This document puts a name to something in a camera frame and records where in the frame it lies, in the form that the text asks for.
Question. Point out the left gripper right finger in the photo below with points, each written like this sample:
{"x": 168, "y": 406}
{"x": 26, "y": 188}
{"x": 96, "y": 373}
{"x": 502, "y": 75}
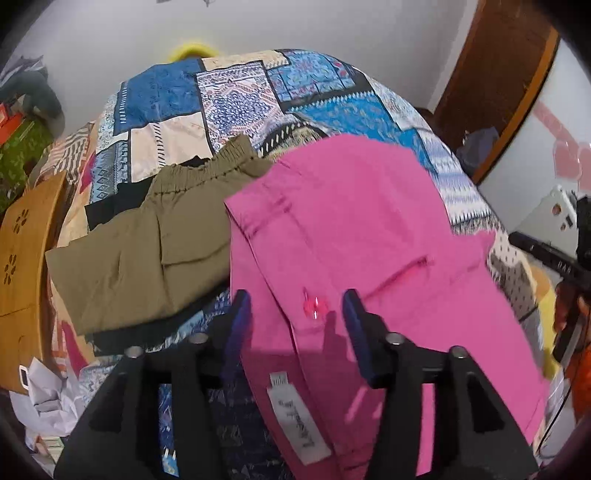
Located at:
{"x": 475, "y": 435}

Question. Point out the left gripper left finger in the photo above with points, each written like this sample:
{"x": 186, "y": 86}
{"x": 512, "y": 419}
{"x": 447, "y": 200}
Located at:
{"x": 117, "y": 437}

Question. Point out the pink pants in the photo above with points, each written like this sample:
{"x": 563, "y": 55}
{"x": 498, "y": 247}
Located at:
{"x": 344, "y": 213}

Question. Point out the white cabinet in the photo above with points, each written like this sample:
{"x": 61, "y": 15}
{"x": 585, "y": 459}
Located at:
{"x": 554, "y": 221}

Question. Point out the white crumpled cloth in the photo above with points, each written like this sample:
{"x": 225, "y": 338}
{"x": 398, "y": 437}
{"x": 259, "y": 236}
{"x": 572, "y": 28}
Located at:
{"x": 49, "y": 409}

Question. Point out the olive green pants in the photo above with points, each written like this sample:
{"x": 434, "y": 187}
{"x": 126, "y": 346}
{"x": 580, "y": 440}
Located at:
{"x": 152, "y": 261}

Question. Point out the wooden door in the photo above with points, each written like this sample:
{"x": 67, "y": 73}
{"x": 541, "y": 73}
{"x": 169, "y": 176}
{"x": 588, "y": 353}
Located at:
{"x": 500, "y": 72}

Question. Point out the wooden lap table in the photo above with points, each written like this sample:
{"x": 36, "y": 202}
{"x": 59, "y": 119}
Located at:
{"x": 28, "y": 230}

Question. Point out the black folded garment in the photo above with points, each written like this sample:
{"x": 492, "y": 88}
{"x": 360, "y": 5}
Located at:
{"x": 128, "y": 196}

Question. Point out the orange box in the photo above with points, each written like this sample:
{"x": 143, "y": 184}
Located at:
{"x": 9, "y": 123}

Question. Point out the blue patchwork bedsheet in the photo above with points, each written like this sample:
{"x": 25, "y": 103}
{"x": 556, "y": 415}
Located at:
{"x": 183, "y": 114}

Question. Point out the yellow round object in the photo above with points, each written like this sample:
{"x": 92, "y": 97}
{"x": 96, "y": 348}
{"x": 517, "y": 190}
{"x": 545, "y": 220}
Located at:
{"x": 195, "y": 50}

